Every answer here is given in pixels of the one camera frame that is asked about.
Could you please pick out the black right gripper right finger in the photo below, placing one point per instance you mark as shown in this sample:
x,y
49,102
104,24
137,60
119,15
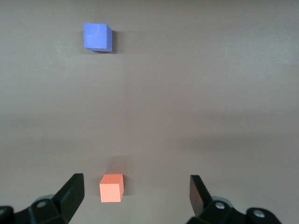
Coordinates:
x,y
201,198

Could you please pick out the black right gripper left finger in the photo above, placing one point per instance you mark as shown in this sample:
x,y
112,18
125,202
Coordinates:
x,y
70,196

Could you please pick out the orange foam block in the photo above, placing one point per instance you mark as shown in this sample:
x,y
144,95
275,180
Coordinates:
x,y
111,190

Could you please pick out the purple foam block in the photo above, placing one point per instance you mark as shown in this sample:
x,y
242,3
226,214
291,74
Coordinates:
x,y
97,36

